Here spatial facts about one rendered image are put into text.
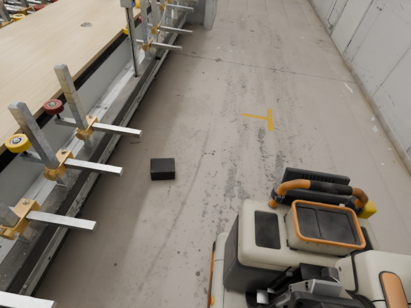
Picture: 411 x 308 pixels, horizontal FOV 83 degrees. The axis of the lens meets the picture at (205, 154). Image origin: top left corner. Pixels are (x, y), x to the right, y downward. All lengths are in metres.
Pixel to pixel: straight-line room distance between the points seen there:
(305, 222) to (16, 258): 1.04
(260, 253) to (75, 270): 1.24
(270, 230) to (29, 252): 0.90
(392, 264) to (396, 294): 0.05
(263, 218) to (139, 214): 1.11
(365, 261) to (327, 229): 0.41
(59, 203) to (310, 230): 1.00
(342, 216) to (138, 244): 1.28
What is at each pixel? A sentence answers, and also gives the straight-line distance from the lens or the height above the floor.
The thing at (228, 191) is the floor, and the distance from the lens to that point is 1.98.
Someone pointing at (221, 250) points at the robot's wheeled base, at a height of 0.28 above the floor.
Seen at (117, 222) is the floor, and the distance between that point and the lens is 1.86.
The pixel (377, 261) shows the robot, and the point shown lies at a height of 1.24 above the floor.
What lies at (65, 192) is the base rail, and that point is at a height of 0.70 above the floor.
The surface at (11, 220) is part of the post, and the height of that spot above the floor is 0.86.
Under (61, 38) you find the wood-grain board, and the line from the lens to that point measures 2.00.
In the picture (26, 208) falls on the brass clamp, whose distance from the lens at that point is 1.06.
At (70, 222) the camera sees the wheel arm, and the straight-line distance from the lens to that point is 0.98.
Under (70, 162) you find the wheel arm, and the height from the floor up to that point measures 0.82.
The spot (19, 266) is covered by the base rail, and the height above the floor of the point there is 0.70.
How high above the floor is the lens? 1.64
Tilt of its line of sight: 48 degrees down
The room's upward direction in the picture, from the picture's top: 9 degrees clockwise
